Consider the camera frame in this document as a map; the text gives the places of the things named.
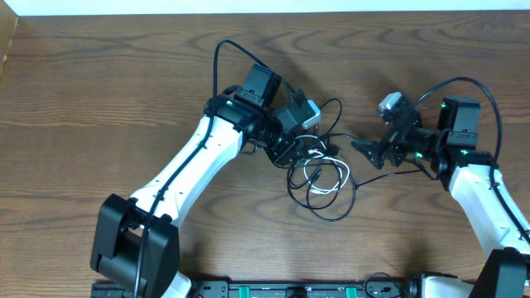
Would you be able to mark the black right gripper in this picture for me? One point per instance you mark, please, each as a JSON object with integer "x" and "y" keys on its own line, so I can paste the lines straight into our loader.
{"x": 392, "y": 145}

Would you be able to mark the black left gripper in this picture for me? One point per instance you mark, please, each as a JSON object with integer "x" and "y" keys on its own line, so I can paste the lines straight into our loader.
{"x": 290, "y": 151}

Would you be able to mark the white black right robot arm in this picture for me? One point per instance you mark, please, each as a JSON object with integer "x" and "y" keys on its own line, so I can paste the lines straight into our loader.
{"x": 474, "y": 181}

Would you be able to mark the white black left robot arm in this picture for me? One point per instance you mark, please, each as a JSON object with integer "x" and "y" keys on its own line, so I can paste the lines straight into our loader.
{"x": 136, "y": 241}

